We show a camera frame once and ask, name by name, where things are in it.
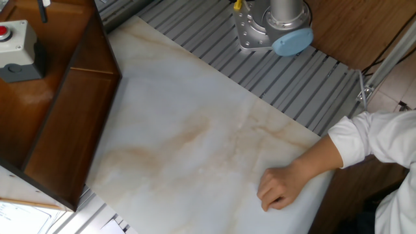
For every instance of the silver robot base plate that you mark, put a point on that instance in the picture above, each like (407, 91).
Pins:
(250, 35)

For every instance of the white emergency stop button box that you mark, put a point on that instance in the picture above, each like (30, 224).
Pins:
(19, 48)

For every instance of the white board with wooden edge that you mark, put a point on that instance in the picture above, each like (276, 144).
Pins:
(19, 188)

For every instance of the person's bare forearm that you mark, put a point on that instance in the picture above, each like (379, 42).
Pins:
(320, 159)

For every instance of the brown wooden shelf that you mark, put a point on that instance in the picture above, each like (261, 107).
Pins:
(65, 113)

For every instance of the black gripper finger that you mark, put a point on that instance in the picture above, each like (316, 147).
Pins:
(42, 11)

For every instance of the marble pattern table mat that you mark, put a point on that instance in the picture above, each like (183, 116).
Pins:
(195, 130)

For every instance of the aluminium frame profile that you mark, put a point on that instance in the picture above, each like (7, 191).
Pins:
(390, 61)

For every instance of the stack of printed papers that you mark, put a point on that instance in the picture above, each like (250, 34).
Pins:
(22, 219)

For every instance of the printed white paper sheet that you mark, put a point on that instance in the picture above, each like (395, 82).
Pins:
(112, 227)

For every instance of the person's bare hand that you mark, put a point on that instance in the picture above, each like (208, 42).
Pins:
(282, 187)

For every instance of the yellow plastic tag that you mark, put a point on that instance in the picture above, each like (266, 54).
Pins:
(238, 5)

